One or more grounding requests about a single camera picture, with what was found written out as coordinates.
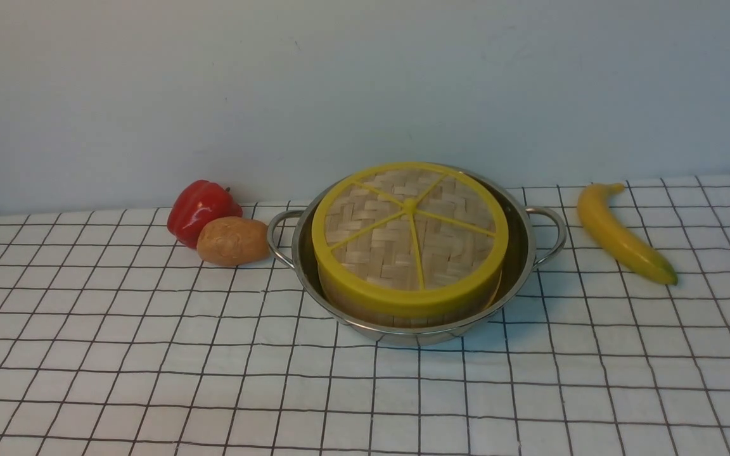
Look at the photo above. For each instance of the bamboo steamer basket yellow rim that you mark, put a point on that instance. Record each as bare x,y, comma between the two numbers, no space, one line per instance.
404,305

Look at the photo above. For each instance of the red bell pepper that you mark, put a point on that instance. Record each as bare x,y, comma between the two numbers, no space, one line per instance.
197,205

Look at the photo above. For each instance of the woven bamboo steamer lid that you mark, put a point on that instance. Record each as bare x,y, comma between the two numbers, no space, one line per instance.
385,221

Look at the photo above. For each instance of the brown potato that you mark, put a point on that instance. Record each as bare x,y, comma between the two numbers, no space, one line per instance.
233,241

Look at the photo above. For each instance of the yellow banana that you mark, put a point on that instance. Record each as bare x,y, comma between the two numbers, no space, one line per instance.
625,247

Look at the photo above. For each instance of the checkered white tablecloth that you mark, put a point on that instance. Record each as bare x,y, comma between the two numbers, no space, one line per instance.
115,340

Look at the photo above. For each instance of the stainless steel two-handled pot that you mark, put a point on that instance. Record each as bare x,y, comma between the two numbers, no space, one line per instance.
537,235

